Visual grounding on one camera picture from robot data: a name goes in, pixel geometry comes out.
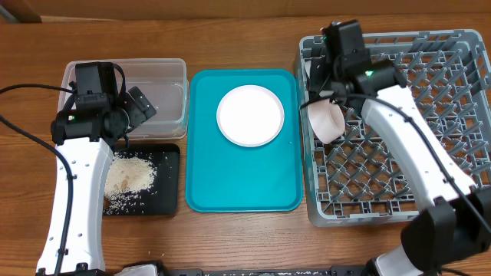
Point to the cardboard backdrop wall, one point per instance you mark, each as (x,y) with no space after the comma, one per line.
(35,10)

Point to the teal serving tray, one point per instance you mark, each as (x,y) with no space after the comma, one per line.
(224,177)

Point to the black plastic tray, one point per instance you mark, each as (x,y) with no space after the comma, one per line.
(169,180)

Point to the clear plastic storage bin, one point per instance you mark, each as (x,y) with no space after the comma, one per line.
(164,83)

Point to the pile of white rice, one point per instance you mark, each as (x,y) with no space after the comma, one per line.
(128,180)

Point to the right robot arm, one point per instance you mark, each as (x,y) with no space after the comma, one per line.
(453,222)

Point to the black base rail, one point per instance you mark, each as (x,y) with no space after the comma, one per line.
(158,268)

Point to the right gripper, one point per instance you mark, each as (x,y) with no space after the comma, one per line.
(321,80)

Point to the grey dishwasher rack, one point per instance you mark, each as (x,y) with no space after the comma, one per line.
(354,180)

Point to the pink bowl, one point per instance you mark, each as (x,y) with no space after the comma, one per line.
(326,120)

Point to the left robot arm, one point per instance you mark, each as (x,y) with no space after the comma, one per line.
(74,236)

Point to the brown food scrap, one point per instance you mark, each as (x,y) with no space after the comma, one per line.
(106,205)

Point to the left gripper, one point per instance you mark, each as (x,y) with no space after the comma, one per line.
(137,114)

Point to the white pink plate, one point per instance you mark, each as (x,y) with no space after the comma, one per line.
(250,116)

